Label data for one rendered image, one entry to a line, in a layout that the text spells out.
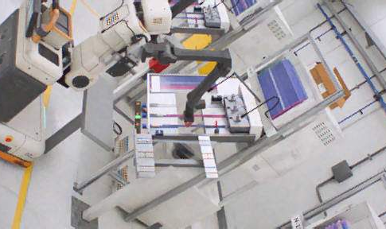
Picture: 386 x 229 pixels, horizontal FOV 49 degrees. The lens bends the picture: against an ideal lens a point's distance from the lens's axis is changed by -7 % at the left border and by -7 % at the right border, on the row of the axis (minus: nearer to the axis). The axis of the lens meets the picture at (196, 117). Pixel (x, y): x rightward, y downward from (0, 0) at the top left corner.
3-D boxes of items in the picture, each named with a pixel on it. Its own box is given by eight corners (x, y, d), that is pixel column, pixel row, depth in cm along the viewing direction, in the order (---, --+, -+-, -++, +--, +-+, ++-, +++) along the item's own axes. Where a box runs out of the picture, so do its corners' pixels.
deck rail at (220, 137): (147, 141, 295) (148, 135, 291) (147, 140, 296) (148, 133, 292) (254, 142, 304) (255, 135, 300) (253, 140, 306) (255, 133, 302)
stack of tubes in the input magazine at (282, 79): (270, 118, 297) (305, 98, 288) (256, 75, 335) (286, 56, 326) (280, 130, 304) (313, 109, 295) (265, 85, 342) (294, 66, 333)
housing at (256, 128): (247, 141, 306) (251, 126, 297) (236, 97, 343) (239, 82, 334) (259, 141, 307) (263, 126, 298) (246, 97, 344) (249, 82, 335)
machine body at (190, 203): (105, 204, 333) (167, 167, 312) (109, 141, 386) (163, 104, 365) (161, 240, 369) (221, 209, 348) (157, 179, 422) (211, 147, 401)
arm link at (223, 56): (234, 45, 253) (238, 60, 248) (225, 60, 264) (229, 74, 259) (157, 40, 237) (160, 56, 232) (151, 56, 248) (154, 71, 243)
